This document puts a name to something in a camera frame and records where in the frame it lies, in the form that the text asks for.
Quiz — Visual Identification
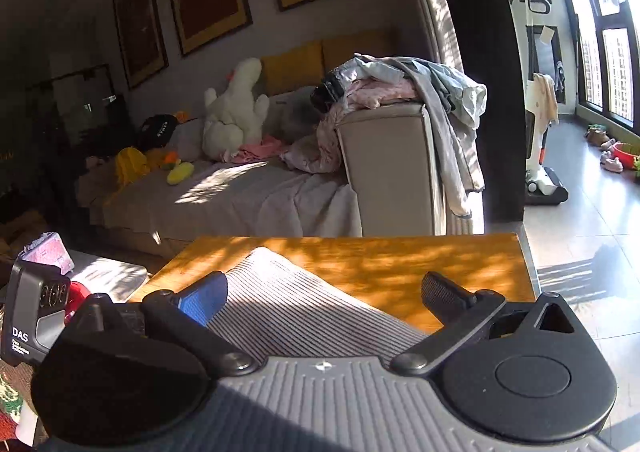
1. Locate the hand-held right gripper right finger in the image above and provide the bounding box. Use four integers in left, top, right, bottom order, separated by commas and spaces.
390, 271, 583, 377

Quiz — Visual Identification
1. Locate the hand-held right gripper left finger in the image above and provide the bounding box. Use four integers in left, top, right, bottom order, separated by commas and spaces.
70, 271, 258, 377

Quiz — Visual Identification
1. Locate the grey striped knit garment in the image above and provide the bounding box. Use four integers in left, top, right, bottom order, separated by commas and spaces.
206, 247, 438, 364

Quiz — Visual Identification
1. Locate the green white patterned cloth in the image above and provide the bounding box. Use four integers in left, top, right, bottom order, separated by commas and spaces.
0, 366, 27, 434

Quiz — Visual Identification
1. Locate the pink packet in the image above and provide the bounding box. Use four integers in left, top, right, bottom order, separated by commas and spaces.
22, 231, 76, 271

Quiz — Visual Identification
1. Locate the white board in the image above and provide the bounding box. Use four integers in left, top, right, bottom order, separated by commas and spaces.
64, 249, 149, 304

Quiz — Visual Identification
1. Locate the grey sofa cover sheet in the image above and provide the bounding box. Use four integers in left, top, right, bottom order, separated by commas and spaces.
77, 152, 363, 258

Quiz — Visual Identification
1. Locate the yellow-green plush toy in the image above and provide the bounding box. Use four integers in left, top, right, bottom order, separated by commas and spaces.
166, 161, 196, 185

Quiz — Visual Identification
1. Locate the beige sofa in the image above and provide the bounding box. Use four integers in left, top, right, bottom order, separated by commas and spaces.
75, 30, 451, 258

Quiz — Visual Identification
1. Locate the orange plush toy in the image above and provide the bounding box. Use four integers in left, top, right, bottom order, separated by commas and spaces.
145, 149, 182, 171

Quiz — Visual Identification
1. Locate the yellow cloth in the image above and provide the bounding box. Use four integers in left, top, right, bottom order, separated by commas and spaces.
114, 146, 152, 189

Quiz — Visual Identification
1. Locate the grey hanging garment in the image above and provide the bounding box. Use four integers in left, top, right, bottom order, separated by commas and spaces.
389, 57, 484, 219

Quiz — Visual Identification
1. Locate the white upright floor cleaner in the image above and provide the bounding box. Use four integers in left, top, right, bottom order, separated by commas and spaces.
521, 0, 570, 206

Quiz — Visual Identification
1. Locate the pink cloth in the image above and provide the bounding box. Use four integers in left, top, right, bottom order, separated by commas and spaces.
229, 134, 289, 164

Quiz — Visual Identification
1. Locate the black cap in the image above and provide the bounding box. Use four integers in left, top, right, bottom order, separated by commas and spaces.
136, 113, 182, 151

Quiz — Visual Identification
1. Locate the white plush goose toy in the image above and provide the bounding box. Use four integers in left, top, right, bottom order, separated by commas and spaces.
201, 57, 271, 164

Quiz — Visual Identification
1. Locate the pink white crumpled blanket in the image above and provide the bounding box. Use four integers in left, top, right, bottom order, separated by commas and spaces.
279, 105, 347, 176

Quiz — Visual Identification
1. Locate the light blue white shirt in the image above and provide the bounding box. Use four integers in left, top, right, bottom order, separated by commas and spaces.
429, 63, 489, 129

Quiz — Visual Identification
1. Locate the grey fluffy pillow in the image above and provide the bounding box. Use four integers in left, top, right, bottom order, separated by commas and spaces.
276, 91, 322, 139

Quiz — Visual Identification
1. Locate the pink garment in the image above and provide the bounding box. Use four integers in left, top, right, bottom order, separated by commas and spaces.
341, 74, 419, 109

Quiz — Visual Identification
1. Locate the dark curtain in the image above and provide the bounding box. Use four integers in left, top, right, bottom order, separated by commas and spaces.
434, 0, 527, 224

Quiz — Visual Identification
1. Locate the small brown basket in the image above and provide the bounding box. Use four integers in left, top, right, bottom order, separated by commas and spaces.
584, 124, 612, 146

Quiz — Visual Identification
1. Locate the cream hanging towel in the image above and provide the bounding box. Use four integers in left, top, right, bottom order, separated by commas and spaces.
532, 72, 560, 126

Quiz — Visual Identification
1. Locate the black framed glass tank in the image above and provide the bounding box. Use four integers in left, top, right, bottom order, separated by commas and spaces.
25, 64, 132, 164

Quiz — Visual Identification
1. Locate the red basin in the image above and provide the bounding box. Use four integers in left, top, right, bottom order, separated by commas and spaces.
612, 141, 640, 169

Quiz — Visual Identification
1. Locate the black cloth item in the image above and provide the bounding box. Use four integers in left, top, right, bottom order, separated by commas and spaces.
309, 71, 347, 112

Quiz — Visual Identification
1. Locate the pale grey garment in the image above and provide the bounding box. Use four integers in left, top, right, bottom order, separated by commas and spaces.
331, 52, 402, 83

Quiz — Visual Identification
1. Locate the yellow sofa cushion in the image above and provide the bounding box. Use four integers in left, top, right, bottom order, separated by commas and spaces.
321, 29, 397, 79
261, 42, 326, 96

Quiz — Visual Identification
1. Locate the light striped curtain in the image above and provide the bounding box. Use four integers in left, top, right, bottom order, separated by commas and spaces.
399, 0, 487, 235

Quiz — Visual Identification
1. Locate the black framed window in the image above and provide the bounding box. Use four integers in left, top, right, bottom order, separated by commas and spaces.
554, 0, 640, 129

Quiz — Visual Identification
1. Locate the narrow framed wall picture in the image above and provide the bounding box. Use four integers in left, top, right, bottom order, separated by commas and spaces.
112, 0, 169, 91

